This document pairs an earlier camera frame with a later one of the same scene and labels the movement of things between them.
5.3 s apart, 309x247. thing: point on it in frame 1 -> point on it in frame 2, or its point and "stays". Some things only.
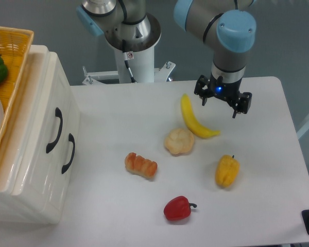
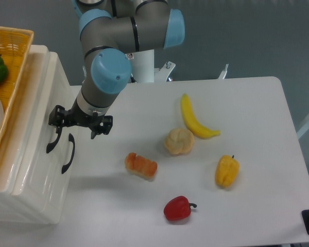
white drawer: (45, 126) stays
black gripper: (206, 88) -> (99, 124)
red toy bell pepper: (178, 208) stays
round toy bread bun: (179, 141) stays
